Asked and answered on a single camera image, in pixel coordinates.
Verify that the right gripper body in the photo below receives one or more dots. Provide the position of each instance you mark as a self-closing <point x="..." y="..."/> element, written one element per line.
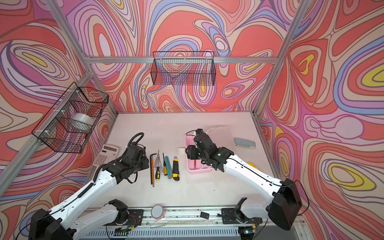
<point x="195" y="153"/>

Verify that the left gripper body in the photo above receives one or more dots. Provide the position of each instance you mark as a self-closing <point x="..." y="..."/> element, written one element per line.
<point x="143" y="164"/>

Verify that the black hex key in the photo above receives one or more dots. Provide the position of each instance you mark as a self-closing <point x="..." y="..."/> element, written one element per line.
<point x="154" y="156"/>

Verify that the orange hex key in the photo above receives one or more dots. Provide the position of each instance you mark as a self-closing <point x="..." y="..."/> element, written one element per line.
<point x="152" y="172"/>

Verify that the pink plastic tool box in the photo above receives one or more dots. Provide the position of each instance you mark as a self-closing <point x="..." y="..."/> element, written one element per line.
<point x="201" y="169"/>

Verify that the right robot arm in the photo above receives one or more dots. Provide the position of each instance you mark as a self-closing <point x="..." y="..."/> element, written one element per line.
<point x="283" y="201"/>

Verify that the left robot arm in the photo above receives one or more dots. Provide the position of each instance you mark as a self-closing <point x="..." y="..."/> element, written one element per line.
<point x="65" y="222"/>

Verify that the white box latch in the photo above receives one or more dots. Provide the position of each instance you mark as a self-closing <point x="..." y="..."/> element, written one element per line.
<point x="181" y="151"/>

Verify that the yellow black screwdriver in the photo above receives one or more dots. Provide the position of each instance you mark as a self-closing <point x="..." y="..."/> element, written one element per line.
<point x="157" y="176"/>

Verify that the white calculator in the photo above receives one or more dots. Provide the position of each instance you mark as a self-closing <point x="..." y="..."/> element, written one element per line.
<point x="108" y="153"/>

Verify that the teal utility knife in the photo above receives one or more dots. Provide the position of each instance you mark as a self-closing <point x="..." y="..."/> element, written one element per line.
<point x="169" y="167"/>

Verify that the yellow black utility knife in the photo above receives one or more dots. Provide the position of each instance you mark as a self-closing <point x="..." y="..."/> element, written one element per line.
<point x="176" y="173"/>

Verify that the grey stapler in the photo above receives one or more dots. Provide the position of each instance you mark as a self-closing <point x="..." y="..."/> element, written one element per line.
<point x="243" y="143"/>

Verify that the pink tape roll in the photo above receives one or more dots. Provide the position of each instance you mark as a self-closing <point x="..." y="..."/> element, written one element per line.
<point x="157" y="212"/>

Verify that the small black block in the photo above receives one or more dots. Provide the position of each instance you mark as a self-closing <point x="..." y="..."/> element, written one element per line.
<point x="204" y="215"/>

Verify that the clear handle tester screwdriver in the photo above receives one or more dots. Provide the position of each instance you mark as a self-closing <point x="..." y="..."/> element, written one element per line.
<point x="161" y="168"/>

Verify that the orange handle screwdriver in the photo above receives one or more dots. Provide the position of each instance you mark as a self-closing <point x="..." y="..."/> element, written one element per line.
<point x="165" y="171"/>

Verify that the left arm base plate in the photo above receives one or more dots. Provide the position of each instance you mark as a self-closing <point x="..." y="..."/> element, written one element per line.
<point x="131" y="218"/>

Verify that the silver duct tape roll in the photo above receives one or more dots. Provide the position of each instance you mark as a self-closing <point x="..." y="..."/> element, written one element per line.
<point x="81" y="122"/>

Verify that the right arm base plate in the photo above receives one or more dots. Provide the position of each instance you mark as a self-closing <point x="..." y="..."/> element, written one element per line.
<point x="230" y="216"/>

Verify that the black wire basket left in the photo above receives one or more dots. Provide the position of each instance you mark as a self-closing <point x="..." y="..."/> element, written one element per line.
<point x="57" y="133"/>

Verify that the black wire basket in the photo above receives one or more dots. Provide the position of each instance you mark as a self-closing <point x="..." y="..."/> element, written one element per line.
<point x="57" y="133"/>
<point x="183" y="68"/>

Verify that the black wire basket back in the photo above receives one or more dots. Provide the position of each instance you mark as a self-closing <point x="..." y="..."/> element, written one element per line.
<point x="183" y="68"/>

